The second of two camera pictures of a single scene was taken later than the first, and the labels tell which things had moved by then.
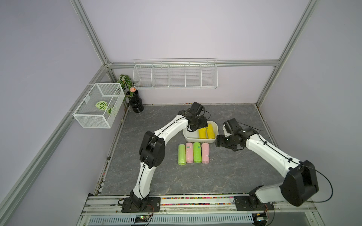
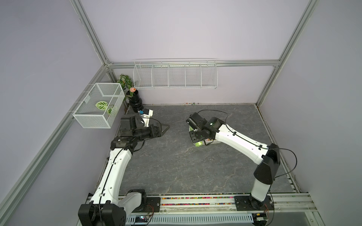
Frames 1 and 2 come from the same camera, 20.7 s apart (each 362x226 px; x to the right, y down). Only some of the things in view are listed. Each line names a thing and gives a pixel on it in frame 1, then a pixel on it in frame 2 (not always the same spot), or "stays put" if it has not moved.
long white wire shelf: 176,73 stays put
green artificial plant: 126,82 stays put
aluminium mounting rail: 107,203 stays put
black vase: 135,102 stays put
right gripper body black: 226,141 → 195,135
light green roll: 181,154 → 199,143
